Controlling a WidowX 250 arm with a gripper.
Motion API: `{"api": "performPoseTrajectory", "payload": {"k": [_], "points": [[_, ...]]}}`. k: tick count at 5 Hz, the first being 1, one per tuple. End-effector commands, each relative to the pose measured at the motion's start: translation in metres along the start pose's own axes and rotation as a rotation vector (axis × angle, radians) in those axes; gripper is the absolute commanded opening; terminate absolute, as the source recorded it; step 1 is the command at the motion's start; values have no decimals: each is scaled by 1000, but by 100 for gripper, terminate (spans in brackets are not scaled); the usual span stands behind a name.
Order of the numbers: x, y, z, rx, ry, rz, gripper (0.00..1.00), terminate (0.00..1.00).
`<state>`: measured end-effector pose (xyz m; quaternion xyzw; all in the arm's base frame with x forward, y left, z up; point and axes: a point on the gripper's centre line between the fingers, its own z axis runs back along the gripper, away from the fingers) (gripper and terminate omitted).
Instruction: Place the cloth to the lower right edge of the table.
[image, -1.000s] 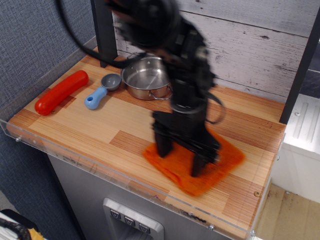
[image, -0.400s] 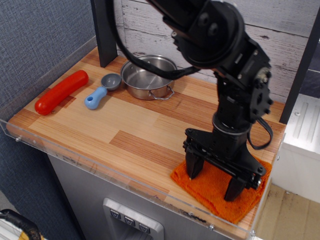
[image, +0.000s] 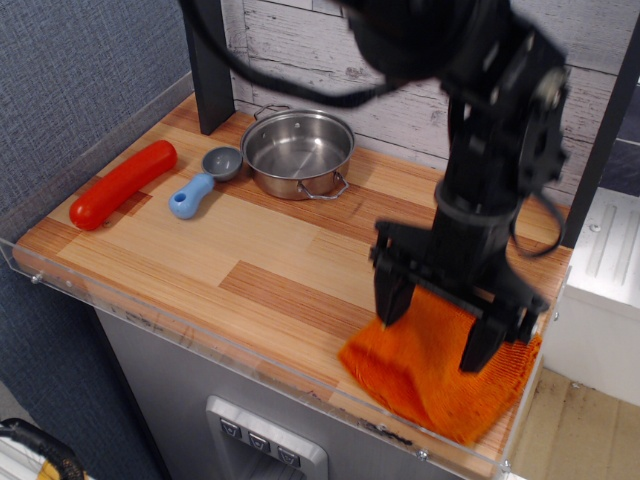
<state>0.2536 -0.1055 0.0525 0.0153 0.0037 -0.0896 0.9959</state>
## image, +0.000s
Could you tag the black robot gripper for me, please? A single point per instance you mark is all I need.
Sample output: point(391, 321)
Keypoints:
point(461, 258)

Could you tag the orange knitted cloth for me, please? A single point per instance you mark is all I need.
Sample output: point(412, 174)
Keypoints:
point(412, 368)

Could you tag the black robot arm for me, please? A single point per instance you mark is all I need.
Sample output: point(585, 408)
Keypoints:
point(507, 86)

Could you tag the white toy sink unit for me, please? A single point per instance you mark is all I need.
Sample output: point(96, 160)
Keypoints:
point(593, 337)

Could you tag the stainless steel pot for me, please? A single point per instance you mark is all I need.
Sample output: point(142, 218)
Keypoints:
point(299, 154)

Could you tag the silver dispenser button panel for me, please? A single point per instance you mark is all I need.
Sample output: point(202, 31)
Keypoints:
point(249, 445)

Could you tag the blue grey plastic scoop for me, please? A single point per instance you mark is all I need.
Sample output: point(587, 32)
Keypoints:
point(221, 164)

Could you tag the grey toy fridge cabinet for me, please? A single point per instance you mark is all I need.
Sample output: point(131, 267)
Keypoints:
point(171, 386)

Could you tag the clear acrylic table guard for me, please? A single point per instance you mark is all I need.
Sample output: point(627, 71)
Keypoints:
point(270, 288)

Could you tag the red plastic sausage toy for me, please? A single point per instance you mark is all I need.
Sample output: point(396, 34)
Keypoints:
point(93, 207)

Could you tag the yellow black object corner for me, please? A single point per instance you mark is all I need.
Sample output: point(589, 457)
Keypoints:
point(28, 452)

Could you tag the black right vertical post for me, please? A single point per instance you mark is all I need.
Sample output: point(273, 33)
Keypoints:
point(615, 111)

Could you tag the black vertical post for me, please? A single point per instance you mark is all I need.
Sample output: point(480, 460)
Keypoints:
point(211, 76)
point(615, 111)

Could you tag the black left vertical post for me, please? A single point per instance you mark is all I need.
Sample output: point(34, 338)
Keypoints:
point(211, 76)

